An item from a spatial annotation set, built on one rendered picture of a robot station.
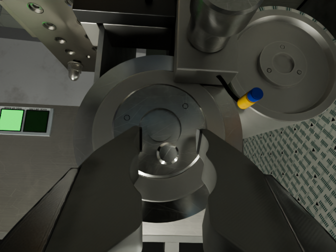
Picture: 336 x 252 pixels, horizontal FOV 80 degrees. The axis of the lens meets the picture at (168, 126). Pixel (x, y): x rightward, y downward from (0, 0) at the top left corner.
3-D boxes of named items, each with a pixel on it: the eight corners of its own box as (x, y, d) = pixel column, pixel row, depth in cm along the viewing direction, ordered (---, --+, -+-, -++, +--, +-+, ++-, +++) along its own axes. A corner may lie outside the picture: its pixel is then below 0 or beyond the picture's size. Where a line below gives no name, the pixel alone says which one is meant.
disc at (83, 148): (240, 59, 19) (246, 225, 17) (238, 61, 20) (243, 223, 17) (82, 49, 19) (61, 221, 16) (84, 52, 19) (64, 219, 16)
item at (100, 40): (115, -77, 22) (99, 82, 19) (136, 46, 45) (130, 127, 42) (111, -78, 22) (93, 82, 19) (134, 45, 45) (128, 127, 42)
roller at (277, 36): (336, 12, 21) (351, 125, 19) (238, 94, 46) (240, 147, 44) (223, 4, 21) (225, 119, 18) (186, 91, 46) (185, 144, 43)
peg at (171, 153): (163, 138, 13) (183, 148, 13) (162, 142, 15) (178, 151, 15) (152, 158, 12) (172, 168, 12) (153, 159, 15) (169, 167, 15)
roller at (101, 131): (224, 73, 19) (227, 204, 17) (185, 125, 44) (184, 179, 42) (98, 65, 18) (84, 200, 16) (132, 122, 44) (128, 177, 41)
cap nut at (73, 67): (79, 61, 51) (77, 78, 50) (85, 68, 55) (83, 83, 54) (65, 60, 51) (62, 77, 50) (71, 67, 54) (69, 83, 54)
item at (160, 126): (195, 75, 17) (218, 165, 15) (191, 84, 19) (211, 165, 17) (103, 92, 16) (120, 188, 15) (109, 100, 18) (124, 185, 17)
